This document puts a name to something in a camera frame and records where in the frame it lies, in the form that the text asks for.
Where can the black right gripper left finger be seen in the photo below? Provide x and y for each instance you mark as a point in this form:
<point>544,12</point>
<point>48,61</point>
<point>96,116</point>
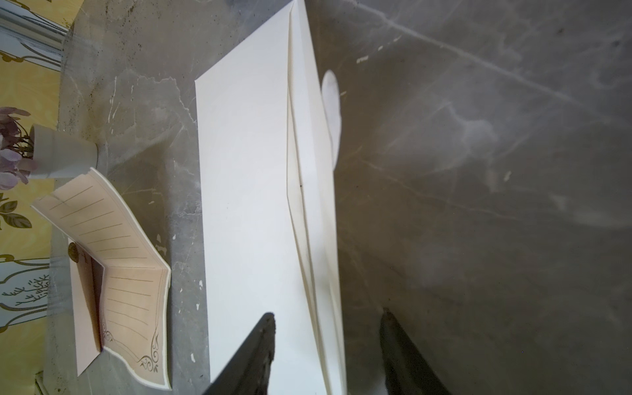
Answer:
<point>248,371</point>

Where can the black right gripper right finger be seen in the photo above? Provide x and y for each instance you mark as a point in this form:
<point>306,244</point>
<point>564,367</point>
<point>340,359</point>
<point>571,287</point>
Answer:
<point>406,370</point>

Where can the lined letter paper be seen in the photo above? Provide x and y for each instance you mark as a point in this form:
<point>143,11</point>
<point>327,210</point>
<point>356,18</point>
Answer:
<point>135,280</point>

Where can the white envelope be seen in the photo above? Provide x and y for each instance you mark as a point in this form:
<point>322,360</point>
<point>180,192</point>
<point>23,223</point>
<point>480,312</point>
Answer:
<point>268,206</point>

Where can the pink envelope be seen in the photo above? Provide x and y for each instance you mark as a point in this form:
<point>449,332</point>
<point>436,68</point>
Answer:
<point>85,275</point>

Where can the small white flower pot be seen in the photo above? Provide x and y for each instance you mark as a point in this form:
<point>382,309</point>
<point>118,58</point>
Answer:
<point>59,155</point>

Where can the purple artificial flower bunch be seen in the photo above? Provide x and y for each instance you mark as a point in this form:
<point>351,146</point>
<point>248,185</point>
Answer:
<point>17,149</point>

